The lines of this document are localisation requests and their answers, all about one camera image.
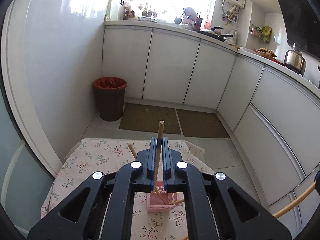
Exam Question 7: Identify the wooden chopstick lone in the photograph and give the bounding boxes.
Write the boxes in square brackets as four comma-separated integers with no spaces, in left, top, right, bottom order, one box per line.
[128,143,137,159]

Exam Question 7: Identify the white kitchen cabinets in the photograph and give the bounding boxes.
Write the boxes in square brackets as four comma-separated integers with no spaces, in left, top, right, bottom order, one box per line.
[102,21,319,212]

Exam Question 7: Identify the wooden chopstick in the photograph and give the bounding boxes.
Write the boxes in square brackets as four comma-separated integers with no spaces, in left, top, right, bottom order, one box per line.
[273,181,316,218]
[154,120,165,191]

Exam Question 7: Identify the brown floor mat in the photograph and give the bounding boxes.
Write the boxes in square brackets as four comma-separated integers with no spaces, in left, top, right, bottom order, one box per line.
[119,103,229,138]

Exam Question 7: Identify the pink perforated utensil basket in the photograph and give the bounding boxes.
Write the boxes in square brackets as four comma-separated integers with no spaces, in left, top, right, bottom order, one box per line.
[146,181,180,212]

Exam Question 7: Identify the brown trash bin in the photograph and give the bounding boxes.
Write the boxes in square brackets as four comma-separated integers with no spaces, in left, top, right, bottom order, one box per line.
[93,77,127,121]

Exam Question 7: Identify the black frying pan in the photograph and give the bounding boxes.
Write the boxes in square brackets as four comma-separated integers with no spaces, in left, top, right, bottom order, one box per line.
[196,26,234,42]

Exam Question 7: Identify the steel kettle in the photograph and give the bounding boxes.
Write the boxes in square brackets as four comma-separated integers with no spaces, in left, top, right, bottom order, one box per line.
[284,42,306,75]

